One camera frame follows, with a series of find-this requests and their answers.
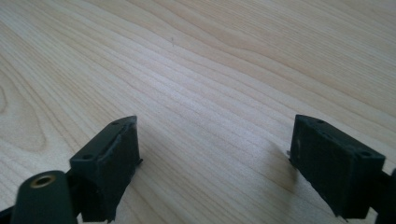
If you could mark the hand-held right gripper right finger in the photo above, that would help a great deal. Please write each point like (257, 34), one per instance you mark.
(336, 168)

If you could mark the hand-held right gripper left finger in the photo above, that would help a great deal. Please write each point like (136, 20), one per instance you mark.
(107, 165)

